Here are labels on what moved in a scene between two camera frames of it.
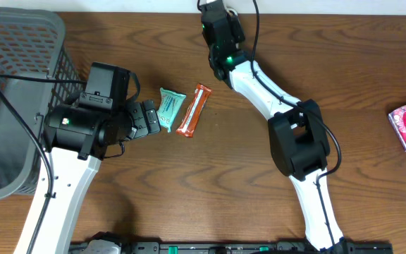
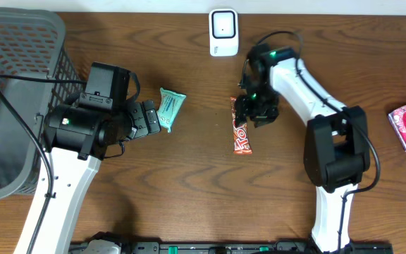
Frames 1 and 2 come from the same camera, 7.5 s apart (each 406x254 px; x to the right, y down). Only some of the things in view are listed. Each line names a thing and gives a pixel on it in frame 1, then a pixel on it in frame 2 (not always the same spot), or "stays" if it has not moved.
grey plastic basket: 26,42 stays
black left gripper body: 146,118 stays
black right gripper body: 209,8 → 256,112
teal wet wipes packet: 170,104 stays
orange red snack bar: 187,125 → 241,145
